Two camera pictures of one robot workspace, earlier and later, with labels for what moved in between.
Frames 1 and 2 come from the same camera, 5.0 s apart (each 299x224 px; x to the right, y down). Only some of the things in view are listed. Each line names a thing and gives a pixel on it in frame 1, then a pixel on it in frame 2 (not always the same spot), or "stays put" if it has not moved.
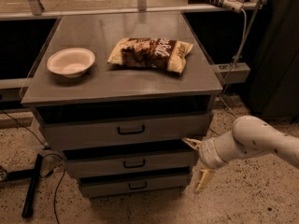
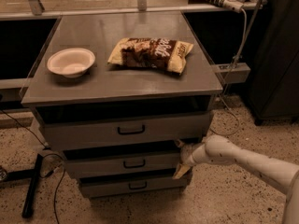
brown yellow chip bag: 149,52 stays put
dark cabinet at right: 273,91 stays put
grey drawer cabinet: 119,94 stays put
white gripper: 206,153 -> 188,156
